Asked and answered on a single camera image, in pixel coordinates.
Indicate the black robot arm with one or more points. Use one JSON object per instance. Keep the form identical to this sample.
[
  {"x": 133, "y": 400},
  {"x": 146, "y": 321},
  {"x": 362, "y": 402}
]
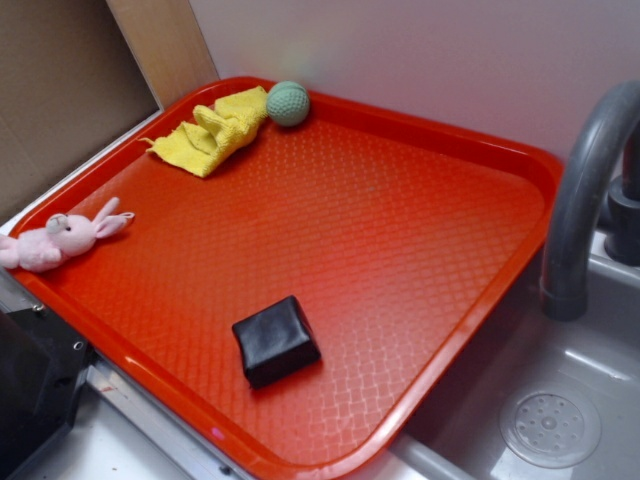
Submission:
[{"x": 44, "y": 363}]

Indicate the yellow cloth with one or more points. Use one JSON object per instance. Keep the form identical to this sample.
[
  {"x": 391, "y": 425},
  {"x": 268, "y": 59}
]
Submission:
[{"x": 215, "y": 133}]

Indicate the red plastic tray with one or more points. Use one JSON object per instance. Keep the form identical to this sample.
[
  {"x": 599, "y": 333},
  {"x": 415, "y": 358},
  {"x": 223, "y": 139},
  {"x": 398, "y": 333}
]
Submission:
[{"x": 397, "y": 235}]

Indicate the black rectangular block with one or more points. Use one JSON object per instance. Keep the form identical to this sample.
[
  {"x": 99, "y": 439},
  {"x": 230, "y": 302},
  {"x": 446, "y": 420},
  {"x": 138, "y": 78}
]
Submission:
[{"x": 275, "y": 342}]

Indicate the green textured ball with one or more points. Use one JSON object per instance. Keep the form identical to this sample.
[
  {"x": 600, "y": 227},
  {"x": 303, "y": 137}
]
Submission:
[{"x": 288, "y": 104}]

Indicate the grey curved faucet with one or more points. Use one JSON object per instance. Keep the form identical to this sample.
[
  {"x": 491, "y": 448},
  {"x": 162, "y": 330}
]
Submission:
[{"x": 600, "y": 183}]

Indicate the wooden board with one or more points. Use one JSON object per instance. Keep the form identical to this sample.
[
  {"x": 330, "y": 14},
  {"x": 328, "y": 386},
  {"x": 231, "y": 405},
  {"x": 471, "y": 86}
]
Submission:
[{"x": 168, "y": 46}]

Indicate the grey plastic sink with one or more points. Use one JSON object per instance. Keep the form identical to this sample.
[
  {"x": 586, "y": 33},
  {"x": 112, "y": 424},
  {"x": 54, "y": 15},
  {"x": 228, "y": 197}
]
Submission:
[{"x": 534, "y": 398}]

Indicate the pink plush bunny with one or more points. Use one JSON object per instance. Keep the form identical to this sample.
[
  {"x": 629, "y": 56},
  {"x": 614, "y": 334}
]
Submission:
[{"x": 64, "y": 236}]

